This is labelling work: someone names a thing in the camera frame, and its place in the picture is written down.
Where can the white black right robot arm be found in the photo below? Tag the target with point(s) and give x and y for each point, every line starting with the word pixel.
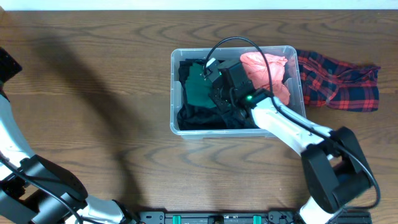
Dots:
pixel 335 168

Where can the dark green garment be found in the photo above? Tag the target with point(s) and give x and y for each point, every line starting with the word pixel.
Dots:
pixel 197 89

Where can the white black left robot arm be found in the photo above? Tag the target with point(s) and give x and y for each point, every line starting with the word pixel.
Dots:
pixel 36 190

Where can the red black plaid shirt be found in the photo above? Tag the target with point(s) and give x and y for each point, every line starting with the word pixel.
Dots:
pixel 337 84

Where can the pink garment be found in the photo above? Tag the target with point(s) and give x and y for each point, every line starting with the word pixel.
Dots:
pixel 256 70

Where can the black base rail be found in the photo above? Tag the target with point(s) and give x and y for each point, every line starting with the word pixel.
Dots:
pixel 272 217

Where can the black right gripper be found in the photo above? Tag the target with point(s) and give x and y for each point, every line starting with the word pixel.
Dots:
pixel 215 94

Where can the dark navy garment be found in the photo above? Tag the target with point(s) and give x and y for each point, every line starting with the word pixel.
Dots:
pixel 233 119

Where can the clear plastic storage container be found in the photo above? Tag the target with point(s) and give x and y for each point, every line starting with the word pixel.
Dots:
pixel 293 83

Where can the large black garment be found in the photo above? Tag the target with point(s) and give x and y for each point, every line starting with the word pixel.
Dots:
pixel 194 117

